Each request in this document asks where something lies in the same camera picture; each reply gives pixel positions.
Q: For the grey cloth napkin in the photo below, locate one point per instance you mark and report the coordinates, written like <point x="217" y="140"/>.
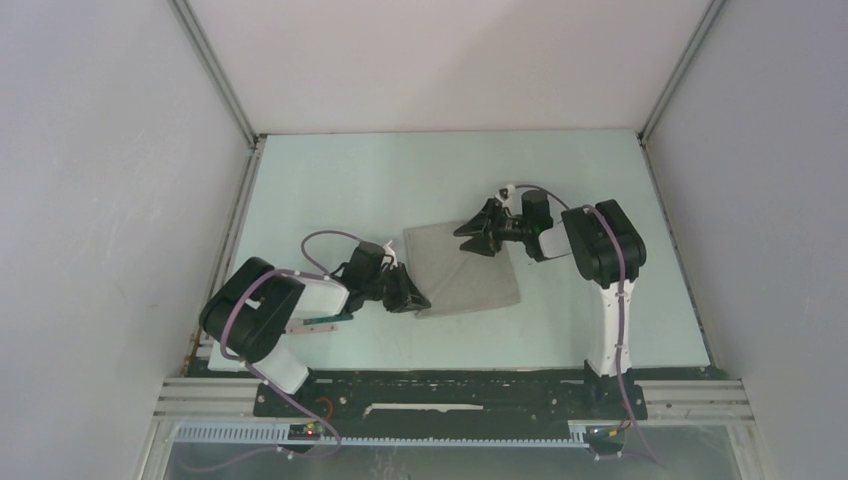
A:
<point x="454" y="281"/>

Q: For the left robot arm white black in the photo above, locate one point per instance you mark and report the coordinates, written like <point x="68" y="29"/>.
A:
<point x="249" y="315"/>

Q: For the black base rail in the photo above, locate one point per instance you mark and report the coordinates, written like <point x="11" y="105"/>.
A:
<point x="468" y="404"/>

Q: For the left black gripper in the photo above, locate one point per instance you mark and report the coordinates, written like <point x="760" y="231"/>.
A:
<point x="407" y="297"/>

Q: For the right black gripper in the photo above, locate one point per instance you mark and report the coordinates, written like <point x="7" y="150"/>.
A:
<point x="484" y="243"/>

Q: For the right aluminium frame post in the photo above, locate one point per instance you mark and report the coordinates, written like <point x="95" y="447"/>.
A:
<point x="681" y="68"/>

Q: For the aluminium frame post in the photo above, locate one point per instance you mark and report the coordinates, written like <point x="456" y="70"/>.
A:
<point x="199" y="41"/>
<point x="681" y="68"/>

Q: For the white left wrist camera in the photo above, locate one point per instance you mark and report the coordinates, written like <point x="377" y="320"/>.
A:
<point x="389" y="260"/>

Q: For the left aluminium frame post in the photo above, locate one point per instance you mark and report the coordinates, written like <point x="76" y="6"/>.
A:
<point x="199" y="41"/>

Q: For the white slotted cable duct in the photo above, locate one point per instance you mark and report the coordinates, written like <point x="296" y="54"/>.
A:
<point x="308" y="435"/>

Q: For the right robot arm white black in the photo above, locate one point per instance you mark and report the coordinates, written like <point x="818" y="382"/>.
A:
<point x="606" y="247"/>

